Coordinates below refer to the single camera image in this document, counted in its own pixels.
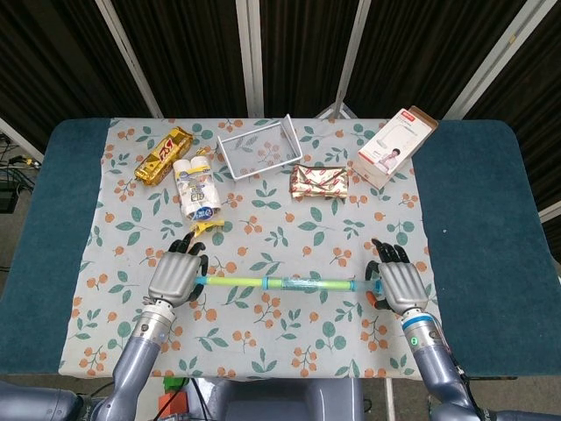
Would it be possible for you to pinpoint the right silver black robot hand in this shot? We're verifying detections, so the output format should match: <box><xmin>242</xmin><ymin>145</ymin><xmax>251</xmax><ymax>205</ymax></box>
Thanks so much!
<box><xmin>366</xmin><ymin>238</ymin><xmax>430</xmax><ymax>317</ymax></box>

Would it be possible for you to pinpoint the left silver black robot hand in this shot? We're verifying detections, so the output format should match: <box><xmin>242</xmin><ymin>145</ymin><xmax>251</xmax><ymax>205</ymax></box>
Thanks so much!
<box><xmin>147</xmin><ymin>231</ymin><xmax>209</xmax><ymax>307</ymax></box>

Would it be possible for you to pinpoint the blue green telescopic stick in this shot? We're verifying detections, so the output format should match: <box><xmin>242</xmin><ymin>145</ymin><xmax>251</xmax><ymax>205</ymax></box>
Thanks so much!
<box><xmin>192</xmin><ymin>274</ymin><xmax>385</xmax><ymax>294</ymax></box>

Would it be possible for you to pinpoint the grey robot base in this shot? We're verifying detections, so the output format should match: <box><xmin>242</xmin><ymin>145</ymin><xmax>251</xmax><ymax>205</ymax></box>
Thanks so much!
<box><xmin>221</xmin><ymin>379</ymin><xmax>365</xmax><ymax>421</ymax></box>

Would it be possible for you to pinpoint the yellow clip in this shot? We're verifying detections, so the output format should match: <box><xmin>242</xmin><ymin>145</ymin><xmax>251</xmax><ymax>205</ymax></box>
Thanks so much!
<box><xmin>188</xmin><ymin>219</ymin><xmax>225</xmax><ymax>239</ymax></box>

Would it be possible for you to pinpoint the white table leg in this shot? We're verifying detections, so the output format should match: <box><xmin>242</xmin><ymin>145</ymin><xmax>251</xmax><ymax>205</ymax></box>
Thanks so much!
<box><xmin>384</xmin><ymin>378</ymin><xmax>396</xmax><ymax>421</ymax></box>

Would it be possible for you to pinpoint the teal table cover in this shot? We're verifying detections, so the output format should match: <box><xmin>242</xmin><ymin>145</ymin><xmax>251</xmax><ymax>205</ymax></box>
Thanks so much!
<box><xmin>0</xmin><ymin>118</ymin><xmax>561</xmax><ymax>379</ymax></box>

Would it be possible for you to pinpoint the gold snack package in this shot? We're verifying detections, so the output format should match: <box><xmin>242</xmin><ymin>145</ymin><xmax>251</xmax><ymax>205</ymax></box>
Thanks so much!
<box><xmin>133</xmin><ymin>126</ymin><xmax>195</xmax><ymax>188</ymax></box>

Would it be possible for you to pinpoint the orange block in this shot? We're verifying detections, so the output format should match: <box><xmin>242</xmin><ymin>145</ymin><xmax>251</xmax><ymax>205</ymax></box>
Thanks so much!
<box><xmin>157</xmin><ymin>391</ymin><xmax>190</xmax><ymax>418</ymax></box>

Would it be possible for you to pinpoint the floral print tablecloth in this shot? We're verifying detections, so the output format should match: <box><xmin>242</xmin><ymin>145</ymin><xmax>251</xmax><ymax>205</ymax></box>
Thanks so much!
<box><xmin>57</xmin><ymin>117</ymin><xmax>452</xmax><ymax>379</ymax></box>

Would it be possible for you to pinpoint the gold red patterned pouch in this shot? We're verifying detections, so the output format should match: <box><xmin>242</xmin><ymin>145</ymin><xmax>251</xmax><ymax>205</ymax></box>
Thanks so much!
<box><xmin>288</xmin><ymin>163</ymin><xmax>351</xmax><ymax>200</ymax></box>

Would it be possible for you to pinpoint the white lamp box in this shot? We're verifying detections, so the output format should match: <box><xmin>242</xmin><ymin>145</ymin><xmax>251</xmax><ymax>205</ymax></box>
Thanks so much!
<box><xmin>352</xmin><ymin>106</ymin><xmax>439</xmax><ymax>190</ymax></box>

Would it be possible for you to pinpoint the black floor box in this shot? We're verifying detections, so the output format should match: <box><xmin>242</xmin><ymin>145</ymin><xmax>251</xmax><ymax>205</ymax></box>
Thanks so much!
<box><xmin>0</xmin><ymin>182</ymin><xmax>19</xmax><ymax>215</ymax></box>

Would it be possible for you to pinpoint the black cable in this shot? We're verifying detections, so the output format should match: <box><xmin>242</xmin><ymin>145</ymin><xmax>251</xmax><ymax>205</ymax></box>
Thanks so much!
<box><xmin>188</xmin><ymin>378</ymin><xmax>214</xmax><ymax>421</ymax></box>

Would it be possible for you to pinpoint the white wire mesh rack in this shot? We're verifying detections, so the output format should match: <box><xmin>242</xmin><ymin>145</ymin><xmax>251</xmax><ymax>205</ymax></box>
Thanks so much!
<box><xmin>217</xmin><ymin>113</ymin><xmax>304</xmax><ymax>182</ymax></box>

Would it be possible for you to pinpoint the white screen frame post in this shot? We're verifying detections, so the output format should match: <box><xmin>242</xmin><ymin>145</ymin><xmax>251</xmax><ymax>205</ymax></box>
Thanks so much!
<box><xmin>235</xmin><ymin>0</ymin><xmax>265</xmax><ymax>118</ymax></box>
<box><xmin>0</xmin><ymin>117</ymin><xmax>45</xmax><ymax>162</ymax></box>
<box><xmin>442</xmin><ymin>0</ymin><xmax>543</xmax><ymax>120</ymax></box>
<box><xmin>335</xmin><ymin>0</ymin><xmax>373</xmax><ymax>111</ymax></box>
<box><xmin>95</xmin><ymin>0</ymin><xmax>164</xmax><ymax>119</ymax></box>

